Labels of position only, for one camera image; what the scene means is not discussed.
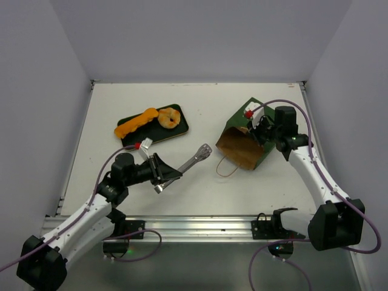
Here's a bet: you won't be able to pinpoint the metal tongs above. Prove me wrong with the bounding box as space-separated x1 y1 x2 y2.
154 143 212 194

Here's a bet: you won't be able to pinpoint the aluminium mounting rail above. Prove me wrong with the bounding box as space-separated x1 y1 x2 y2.
39 214 358 243

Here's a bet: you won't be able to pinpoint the long orange bread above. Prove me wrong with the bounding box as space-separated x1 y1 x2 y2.
114 108 159 139

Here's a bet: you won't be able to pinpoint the round flower bread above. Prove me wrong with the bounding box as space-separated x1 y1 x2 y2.
158 107 181 129

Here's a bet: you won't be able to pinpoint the dark green tray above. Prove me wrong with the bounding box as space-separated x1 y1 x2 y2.
121 104 189 147

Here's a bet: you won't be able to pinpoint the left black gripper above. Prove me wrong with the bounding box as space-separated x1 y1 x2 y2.
124 152 182 186

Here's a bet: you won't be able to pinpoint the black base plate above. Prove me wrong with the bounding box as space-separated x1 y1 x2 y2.
104 219 146 241
250 213 305 240

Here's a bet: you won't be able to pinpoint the green paper bag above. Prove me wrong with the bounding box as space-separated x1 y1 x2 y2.
216 98 275 171

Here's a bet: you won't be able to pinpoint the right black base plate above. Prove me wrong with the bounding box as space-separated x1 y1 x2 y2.
250 213 305 240

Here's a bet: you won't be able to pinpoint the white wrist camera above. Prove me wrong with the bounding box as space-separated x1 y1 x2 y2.
244 107 265 129
135 138 153 160

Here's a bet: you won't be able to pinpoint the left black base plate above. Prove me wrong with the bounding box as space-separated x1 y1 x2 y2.
104 219 146 241

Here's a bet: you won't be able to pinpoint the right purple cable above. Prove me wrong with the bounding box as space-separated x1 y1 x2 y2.
248 99 381 291

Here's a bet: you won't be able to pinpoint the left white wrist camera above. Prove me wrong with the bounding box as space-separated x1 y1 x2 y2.
135 138 153 160

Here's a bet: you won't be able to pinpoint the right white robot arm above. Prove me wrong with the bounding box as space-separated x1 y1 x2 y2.
244 102 365 250

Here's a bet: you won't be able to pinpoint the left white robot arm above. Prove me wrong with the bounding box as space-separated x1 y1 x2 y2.
16 152 183 290

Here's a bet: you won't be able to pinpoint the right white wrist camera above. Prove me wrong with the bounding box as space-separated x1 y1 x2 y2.
244 107 265 129

